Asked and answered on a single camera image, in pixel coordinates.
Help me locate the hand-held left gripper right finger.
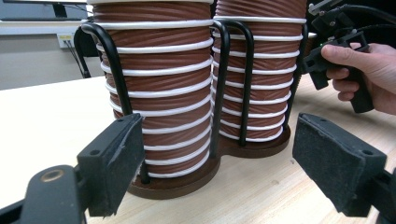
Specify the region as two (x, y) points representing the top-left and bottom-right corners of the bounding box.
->
(291, 112), (389, 217)

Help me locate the stack of brown paper cups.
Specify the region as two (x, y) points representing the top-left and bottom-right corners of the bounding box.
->
(81, 0), (216, 180)
(211, 0), (309, 144)

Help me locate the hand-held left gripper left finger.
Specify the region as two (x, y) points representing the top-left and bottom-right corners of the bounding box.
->
(76, 112), (146, 217)

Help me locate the black outlet cable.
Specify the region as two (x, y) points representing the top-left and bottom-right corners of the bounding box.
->
(64, 39), (88, 77)

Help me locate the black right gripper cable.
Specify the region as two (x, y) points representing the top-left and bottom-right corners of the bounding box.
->
(339, 3), (396, 33)

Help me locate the white wall outlet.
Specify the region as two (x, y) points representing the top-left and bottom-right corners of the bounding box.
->
(56, 32), (76, 49)

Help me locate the dark wire cup holder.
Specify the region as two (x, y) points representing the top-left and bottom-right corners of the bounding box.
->
(74, 19), (307, 200)

